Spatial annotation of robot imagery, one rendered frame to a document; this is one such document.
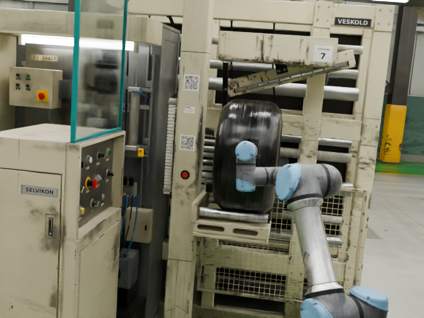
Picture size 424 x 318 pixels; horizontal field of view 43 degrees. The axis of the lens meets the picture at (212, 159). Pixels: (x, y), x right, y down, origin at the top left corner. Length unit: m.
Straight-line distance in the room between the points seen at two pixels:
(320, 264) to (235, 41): 1.51
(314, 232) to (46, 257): 1.06
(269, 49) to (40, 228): 1.44
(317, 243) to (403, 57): 10.16
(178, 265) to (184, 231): 0.18
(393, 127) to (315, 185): 10.01
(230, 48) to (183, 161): 0.64
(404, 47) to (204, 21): 9.31
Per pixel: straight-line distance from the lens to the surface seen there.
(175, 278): 2.83
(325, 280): 1.67
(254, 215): 2.59
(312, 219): 1.70
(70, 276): 2.20
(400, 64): 11.70
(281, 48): 2.84
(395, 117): 11.70
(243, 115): 2.50
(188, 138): 2.64
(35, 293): 2.28
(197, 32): 2.63
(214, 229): 2.65
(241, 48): 2.86
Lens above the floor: 1.56
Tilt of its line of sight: 9 degrees down
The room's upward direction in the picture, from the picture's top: 4 degrees clockwise
